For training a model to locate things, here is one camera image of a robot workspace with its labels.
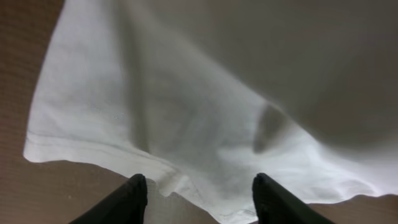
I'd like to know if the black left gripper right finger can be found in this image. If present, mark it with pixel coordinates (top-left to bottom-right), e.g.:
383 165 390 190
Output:
252 173 333 224

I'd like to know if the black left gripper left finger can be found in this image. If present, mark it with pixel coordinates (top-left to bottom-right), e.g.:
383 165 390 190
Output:
70 174 148 224

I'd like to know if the white t-shirt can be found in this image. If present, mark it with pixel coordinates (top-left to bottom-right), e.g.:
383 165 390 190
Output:
24 0 397 223

